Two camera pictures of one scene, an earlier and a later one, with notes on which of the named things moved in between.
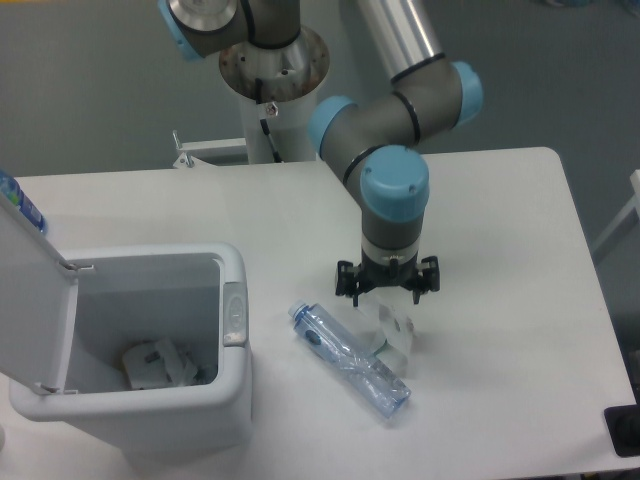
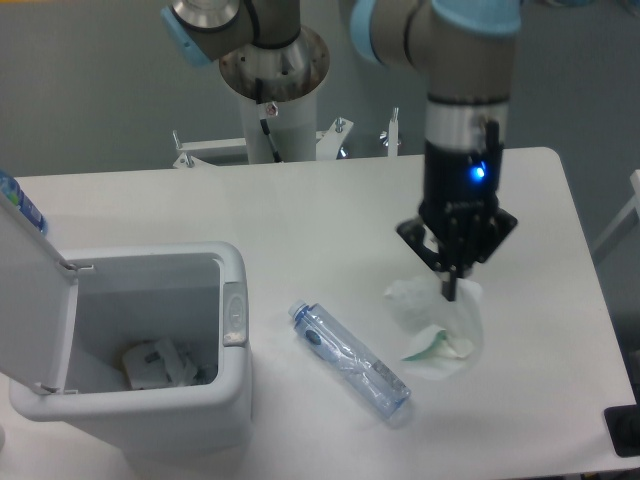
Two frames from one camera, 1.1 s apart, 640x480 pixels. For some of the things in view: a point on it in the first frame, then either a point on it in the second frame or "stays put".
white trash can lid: x=38 y=298 stays put
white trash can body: x=194 y=295 stays put
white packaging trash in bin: x=158 y=364 stays put
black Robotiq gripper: x=395 y=270 -> x=459 y=195
